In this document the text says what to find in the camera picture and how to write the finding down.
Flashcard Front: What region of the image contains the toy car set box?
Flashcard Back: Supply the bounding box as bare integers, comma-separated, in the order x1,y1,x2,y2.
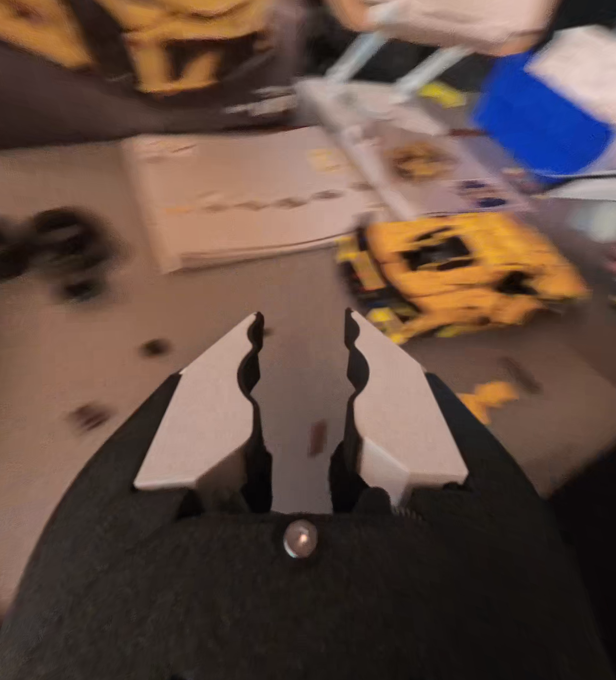
0,0,300,149

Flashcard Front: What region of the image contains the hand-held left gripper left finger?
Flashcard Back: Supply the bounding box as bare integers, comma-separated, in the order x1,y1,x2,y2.
134,312,274,513

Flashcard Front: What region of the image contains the white printed paper bag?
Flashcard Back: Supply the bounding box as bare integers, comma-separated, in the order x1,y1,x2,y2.
526,24,616,168

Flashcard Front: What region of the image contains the yellow sticky note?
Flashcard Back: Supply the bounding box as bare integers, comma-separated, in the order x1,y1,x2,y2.
419,82,467,108

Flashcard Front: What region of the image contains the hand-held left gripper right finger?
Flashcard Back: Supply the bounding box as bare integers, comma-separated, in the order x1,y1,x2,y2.
329,308,469,513

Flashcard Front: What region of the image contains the small black toothed piece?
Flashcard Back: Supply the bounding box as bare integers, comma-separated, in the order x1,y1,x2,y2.
502,357,542,394

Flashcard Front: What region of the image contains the building instruction booklet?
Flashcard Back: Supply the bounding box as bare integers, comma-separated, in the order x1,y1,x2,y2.
122,125,534,274

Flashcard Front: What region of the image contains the yellow toy brick car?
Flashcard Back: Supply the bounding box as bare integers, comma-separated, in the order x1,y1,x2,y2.
336,211,591,345

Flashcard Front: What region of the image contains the blue plastic bin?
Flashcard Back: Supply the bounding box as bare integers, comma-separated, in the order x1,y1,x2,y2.
471,50,616,184

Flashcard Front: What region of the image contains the small yellow brick piece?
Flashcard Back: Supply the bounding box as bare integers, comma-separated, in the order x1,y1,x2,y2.
457,392,500,426

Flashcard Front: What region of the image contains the grey desk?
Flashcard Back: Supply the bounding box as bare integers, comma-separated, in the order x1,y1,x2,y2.
0,127,616,638

